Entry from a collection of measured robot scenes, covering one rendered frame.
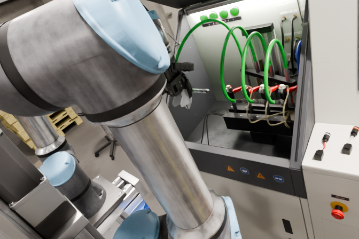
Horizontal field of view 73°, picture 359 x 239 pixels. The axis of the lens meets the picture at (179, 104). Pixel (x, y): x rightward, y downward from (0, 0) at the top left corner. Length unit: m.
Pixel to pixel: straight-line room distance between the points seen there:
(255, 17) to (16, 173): 1.10
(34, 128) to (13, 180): 0.40
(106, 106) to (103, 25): 0.09
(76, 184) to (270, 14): 1.06
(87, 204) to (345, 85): 0.99
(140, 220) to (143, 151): 0.25
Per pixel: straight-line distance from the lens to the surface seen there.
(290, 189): 1.05
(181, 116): 1.36
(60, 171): 0.93
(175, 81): 0.80
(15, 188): 0.65
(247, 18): 1.28
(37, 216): 0.69
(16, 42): 0.29
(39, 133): 1.02
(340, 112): 1.04
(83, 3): 0.26
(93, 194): 1.00
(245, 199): 1.26
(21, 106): 0.32
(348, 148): 0.94
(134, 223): 0.57
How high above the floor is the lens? 1.67
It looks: 28 degrees down
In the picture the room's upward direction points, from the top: 24 degrees counter-clockwise
